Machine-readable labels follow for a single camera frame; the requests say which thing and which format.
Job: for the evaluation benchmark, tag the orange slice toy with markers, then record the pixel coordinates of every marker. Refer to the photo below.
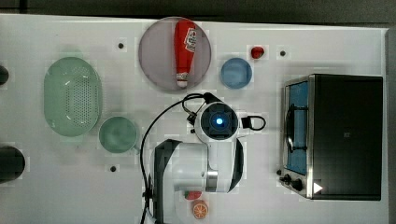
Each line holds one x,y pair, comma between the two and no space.
199,209

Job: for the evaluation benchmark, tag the red ketchup bottle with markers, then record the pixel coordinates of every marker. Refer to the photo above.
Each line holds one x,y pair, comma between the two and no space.
185,36

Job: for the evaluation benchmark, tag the green mug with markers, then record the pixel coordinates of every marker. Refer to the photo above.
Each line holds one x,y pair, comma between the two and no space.
118,135

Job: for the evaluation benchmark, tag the black cylindrical cup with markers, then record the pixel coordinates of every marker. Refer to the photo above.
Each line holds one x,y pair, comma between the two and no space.
12,164

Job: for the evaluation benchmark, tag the black toaster oven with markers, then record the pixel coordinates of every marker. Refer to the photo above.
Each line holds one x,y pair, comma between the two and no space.
332,137

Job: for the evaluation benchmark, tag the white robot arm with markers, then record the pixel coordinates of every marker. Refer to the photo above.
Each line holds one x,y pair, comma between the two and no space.
214,164

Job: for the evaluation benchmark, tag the blue bowl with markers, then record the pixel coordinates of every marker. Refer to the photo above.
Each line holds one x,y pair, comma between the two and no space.
236,73

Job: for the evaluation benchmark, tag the black cylinder holder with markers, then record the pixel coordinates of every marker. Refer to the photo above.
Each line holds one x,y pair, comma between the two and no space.
4,75

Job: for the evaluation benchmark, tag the red plush strawberry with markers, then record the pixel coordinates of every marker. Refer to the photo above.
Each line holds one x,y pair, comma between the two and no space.
257,52

